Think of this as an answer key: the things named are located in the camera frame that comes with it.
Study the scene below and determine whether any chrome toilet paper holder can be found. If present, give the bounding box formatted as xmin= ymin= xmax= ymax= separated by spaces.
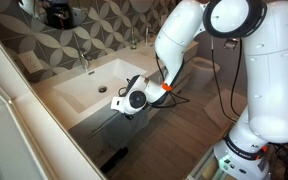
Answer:
xmin=223 ymin=37 xmax=240 ymax=52

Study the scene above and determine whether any robot mounting cart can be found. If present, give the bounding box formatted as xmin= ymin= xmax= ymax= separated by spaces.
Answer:
xmin=187 ymin=146 xmax=288 ymax=180

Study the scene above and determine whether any white vanity cabinet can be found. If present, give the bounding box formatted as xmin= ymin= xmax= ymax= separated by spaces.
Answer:
xmin=32 ymin=33 xmax=198 ymax=168

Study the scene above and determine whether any beige bath mat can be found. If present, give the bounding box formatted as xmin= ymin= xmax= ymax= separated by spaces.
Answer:
xmin=203 ymin=88 xmax=252 ymax=129

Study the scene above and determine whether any white rectangular sink basin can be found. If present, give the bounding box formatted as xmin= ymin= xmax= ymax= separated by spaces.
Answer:
xmin=138 ymin=41 xmax=158 ymax=59
xmin=52 ymin=58 xmax=147 ymax=114

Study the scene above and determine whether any steel bar drawer handle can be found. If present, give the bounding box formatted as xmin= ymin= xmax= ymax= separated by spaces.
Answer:
xmin=87 ymin=113 xmax=120 ymax=140

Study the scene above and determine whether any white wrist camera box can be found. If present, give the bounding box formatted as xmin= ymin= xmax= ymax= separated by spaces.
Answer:
xmin=110 ymin=95 xmax=125 ymax=112

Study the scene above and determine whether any black bathroom scale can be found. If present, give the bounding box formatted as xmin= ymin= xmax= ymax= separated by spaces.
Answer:
xmin=99 ymin=146 xmax=130 ymax=174

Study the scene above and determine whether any round wall mirror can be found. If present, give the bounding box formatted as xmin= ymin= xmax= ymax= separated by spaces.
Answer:
xmin=13 ymin=0 xmax=93 ymax=31

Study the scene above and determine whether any white toilet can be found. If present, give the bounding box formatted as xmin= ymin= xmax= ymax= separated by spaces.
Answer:
xmin=187 ymin=55 xmax=221 ymax=91

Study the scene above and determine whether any chrome faucet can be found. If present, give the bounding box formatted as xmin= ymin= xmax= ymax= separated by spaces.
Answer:
xmin=77 ymin=49 xmax=93 ymax=73
xmin=144 ymin=27 xmax=157 ymax=47

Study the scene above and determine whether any clear glass bottle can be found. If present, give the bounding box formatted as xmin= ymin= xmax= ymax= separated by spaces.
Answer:
xmin=129 ymin=27 xmax=138 ymax=50

